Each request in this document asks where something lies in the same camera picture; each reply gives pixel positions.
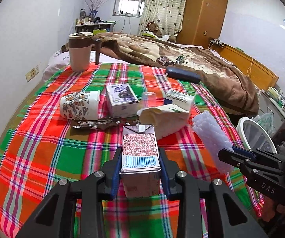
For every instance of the beige and brown lidded mug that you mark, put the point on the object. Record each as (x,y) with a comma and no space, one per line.
(79,52)

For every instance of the person's right hand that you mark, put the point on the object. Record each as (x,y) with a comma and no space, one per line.
(270,210)

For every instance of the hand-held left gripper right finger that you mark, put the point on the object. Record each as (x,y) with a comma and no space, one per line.
(164,178)

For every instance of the white bubble wrap roll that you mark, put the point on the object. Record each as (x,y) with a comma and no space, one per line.
(209,133)

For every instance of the wall socket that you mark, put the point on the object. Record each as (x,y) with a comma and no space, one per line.
(32,73)

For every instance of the clear plastic cup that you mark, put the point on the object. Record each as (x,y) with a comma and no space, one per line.
(148,99)

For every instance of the window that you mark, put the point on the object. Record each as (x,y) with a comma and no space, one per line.
(128,6)

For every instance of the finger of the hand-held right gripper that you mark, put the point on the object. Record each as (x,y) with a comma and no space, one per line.
(243,151)
(231,158)

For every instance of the clear plastic bag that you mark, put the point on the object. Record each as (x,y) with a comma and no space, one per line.
(264,121)

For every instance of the brown snack wrapper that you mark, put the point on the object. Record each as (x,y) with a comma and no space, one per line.
(95,124)

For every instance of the white-rimmed trash bin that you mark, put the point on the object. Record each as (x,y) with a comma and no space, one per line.
(240,126)

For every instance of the brown printed blanket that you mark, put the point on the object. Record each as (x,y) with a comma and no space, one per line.
(207,79)

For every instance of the dark snack packet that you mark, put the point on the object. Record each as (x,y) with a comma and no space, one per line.
(164,61)

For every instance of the group of bottles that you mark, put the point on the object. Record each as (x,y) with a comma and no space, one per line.
(85,18)

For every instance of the white shelf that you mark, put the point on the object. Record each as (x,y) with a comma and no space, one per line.
(95,27)

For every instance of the wooden headboard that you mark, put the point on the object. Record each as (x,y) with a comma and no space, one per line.
(251,67)

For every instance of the heart-print curtain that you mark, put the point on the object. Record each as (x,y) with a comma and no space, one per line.
(163,5)

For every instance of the white and blue box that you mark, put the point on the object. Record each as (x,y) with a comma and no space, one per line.
(178,98)

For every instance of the patterned paper cup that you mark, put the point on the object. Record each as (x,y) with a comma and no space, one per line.
(78,105)

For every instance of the brown and white milk carton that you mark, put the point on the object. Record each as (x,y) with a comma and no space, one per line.
(138,148)

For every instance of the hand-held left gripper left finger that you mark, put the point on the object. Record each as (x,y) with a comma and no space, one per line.
(115,181)

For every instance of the plaid cloth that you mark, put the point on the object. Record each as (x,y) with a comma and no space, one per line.
(45,141)

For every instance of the small white purple-print box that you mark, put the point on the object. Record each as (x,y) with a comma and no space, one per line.
(121,99)

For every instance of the cream tissue pack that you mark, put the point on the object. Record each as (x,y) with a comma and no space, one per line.
(167,121)

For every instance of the dried flower branches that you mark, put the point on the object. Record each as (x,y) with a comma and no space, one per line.
(94,2)

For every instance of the wooden wardrobe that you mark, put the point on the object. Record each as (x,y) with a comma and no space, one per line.
(202,14)

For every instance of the dark blue glasses case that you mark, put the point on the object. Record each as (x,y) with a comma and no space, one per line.
(182,74)

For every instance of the brown teddy bear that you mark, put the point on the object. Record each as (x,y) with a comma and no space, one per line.
(153,28)

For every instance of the small green box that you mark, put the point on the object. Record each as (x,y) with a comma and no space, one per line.
(181,59)

